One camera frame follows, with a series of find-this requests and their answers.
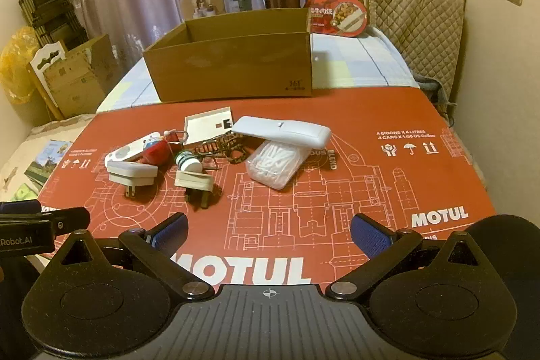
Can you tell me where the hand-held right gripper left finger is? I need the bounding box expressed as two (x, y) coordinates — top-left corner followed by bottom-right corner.
(39, 212), (216, 302)

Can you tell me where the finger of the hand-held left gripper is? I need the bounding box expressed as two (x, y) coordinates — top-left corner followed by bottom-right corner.
(0, 207), (91, 235)
(0, 200), (43, 216)

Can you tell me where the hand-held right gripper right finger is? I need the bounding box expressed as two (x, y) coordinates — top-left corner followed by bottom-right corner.
(325, 213), (504, 302)

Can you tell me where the red toy figurine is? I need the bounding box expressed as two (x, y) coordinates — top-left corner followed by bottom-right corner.
(141, 128), (178, 165)

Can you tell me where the white square panel cover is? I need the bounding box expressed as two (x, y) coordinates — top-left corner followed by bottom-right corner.
(183, 106), (235, 145)

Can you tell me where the clear floss pick box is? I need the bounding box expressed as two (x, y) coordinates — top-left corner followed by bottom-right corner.
(245, 140), (305, 190)

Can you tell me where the brown cardboard box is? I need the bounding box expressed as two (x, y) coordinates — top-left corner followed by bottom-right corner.
(142, 8), (314, 103)

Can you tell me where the printed booklet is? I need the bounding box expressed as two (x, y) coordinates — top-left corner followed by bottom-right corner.
(24, 139), (72, 188)

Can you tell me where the red printed cardboard sheet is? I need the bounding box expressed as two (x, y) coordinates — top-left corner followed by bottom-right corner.
(37, 87), (498, 289)

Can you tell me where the cream plug adapter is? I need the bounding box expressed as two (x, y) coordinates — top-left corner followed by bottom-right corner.
(175, 170), (216, 211)

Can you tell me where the small green white bottle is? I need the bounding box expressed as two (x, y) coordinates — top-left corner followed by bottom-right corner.
(175, 151), (203, 175)

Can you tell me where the white plug adapter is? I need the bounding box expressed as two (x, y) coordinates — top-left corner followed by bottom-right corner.
(105, 160), (159, 200)

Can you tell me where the white oblong device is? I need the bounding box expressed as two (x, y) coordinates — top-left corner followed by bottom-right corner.
(105, 131), (163, 171)

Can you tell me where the brown hair claw clip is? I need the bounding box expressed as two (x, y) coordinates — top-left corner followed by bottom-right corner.
(192, 132), (254, 167)

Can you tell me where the brown cardboard carton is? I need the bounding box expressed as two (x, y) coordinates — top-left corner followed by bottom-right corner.
(42, 34), (121, 118)

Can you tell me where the white rectangular plastic case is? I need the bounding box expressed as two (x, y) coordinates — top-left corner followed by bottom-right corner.
(231, 116), (331, 149)

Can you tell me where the yellow plastic bag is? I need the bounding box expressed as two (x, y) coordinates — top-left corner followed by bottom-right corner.
(0, 27), (41, 105)

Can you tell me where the white ornate wooden board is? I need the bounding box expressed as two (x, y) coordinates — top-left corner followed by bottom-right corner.
(26, 40), (68, 120)

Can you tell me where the grey cloth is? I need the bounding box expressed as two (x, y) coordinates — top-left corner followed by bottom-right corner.
(415, 75), (458, 120)

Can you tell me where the checked bedsheet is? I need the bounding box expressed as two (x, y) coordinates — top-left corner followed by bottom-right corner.
(97, 27), (423, 113)

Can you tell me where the dark folding step ladder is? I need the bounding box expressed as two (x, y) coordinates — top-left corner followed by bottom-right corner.
(18, 0), (87, 44)

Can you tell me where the beige quilted chair cover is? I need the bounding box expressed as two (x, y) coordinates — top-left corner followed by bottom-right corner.
(363, 0), (465, 99)

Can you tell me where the red instant rice meal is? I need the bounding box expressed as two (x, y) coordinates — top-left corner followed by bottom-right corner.
(304, 0), (370, 38)

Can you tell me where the white product box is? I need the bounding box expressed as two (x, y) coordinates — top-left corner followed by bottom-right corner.
(180, 0), (224, 21)

